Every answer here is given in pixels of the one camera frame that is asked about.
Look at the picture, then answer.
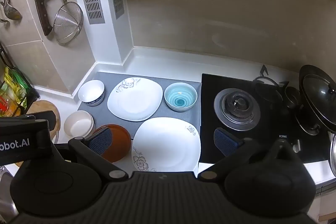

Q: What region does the stove knob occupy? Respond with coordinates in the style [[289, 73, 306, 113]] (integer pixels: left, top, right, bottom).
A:
[[290, 139, 301, 153]]

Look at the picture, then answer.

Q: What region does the steel pot lid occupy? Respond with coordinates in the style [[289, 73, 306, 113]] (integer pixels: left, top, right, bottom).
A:
[[329, 132, 336, 178]]

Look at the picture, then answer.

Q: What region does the cream white bowl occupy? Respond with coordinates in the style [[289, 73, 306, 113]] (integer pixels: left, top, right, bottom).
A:
[[64, 111, 95, 138]]

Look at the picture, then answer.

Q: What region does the brown round plate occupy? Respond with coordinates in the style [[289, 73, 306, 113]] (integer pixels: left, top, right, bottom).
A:
[[93, 124, 132, 163]]

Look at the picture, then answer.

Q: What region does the grey table mat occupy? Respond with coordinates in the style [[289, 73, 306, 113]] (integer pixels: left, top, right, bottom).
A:
[[78, 71, 202, 159]]

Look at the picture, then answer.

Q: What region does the black gas stove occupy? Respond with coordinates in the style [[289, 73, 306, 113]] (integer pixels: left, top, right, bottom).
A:
[[199, 73, 332, 164]]

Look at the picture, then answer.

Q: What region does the wooden cutting board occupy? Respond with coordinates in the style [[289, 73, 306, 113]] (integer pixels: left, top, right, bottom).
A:
[[16, 100, 61, 144]]

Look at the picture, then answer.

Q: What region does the yellow green snack packet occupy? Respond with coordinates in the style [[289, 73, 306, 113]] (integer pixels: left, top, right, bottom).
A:
[[3, 67, 31, 109]]

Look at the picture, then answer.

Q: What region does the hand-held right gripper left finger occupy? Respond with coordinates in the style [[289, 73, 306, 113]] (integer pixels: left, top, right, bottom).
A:
[[68, 127, 129, 183]]

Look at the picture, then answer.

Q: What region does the white square floral plate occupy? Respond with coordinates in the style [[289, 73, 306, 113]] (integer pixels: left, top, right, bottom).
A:
[[107, 77, 163, 122], [131, 117, 202, 172]]

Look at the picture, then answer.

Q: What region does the steel sink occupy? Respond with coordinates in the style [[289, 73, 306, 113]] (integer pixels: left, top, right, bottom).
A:
[[0, 165, 20, 216]]

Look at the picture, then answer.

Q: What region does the white bowl with blue pattern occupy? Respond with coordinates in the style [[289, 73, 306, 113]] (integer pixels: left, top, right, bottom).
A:
[[78, 80, 106, 107]]

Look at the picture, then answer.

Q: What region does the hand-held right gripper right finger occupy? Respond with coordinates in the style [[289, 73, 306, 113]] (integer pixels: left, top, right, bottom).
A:
[[197, 128, 305, 183]]

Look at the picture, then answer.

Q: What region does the black pot support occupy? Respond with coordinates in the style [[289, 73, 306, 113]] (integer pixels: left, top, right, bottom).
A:
[[251, 64, 289, 109]]

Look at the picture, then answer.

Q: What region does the black wire rack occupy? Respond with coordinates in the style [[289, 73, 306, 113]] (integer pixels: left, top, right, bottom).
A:
[[0, 42, 40, 117]]

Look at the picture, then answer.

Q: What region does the blue spiral bowl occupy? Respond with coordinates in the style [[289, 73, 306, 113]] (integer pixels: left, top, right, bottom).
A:
[[164, 82, 198, 112]]

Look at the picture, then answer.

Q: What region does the red snack packet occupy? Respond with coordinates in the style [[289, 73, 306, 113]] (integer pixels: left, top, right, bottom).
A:
[[0, 88, 17, 117]]

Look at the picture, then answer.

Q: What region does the black wok with lid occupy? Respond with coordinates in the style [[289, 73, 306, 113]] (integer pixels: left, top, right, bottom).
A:
[[299, 64, 336, 133]]

